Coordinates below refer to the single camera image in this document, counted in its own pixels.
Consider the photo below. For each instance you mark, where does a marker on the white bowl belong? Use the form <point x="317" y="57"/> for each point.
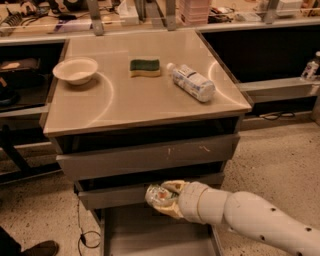
<point x="76" y="71"/>

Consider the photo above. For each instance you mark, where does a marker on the green yellow sponge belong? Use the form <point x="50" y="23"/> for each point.
<point x="145" y="68"/>

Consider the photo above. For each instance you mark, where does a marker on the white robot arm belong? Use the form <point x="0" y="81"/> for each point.
<point x="244" y="213"/>

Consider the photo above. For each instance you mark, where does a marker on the white box on desk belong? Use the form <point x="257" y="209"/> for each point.
<point x="128" y="14"/>

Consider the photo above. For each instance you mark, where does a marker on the pink stacked trays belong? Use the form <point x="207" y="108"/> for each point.
<point x="194" y="12"/>

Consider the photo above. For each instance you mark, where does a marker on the plastic water bottle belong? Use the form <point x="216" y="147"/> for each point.
<point x="195" y="84"/>

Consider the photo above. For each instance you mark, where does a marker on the brown shoe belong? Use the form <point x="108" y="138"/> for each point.
<point x="46" y="248"/>

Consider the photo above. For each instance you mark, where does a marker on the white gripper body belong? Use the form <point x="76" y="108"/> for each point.
<point x="189" y="201"/>

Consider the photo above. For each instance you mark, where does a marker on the bottom drawer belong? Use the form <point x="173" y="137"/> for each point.
<point x="139" y="230"/>

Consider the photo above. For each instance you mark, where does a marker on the small bottle on shelf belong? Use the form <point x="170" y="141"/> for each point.
<point x="309" y="72"/>

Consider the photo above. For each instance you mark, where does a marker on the drawer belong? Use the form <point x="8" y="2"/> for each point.
<point x="126" y="189"/>
<point x="139" y="230"/>
<point x="147" y="157"/>

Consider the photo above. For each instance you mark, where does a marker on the steel drawer cabinet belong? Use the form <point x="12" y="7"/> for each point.
<point x="115" y="110"/>

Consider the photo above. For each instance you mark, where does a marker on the middle drawer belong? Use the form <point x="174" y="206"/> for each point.
<point x="126" y="189"/>

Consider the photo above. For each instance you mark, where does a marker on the top drawer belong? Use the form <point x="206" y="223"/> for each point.
<point x="147" y="157"/>

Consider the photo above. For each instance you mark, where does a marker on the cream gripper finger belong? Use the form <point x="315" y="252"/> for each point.
<point x="167" y="207"/>
<point x="174" y="186"/>

